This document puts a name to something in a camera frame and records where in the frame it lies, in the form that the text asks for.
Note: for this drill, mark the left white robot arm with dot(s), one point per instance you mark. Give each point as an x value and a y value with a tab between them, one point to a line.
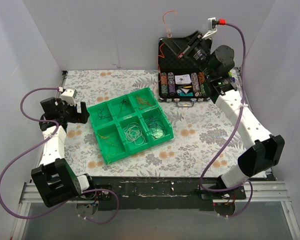
54	179

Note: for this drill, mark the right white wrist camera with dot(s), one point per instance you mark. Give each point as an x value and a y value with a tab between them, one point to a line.
212	24

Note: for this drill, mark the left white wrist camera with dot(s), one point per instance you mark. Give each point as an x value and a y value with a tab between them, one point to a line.
68	95

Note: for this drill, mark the green compartment tray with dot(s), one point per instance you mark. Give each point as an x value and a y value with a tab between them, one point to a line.
129	124

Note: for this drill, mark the black poker chip case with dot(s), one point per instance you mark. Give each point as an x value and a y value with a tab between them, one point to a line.
179	80

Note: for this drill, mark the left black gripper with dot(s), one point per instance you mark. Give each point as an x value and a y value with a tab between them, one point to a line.
75	113

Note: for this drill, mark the floral table mat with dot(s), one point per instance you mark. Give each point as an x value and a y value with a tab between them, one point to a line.
203	144

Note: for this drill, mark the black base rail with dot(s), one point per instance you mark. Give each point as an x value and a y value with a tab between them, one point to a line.
150	193

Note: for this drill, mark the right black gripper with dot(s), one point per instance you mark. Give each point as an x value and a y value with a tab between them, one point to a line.
188	46

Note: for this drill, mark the colourful toy block train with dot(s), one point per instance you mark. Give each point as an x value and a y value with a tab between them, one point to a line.
232	79

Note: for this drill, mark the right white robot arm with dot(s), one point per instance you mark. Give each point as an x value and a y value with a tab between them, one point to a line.
263	150

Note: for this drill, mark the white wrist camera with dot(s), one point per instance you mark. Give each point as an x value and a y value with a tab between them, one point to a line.
212	24
68	95

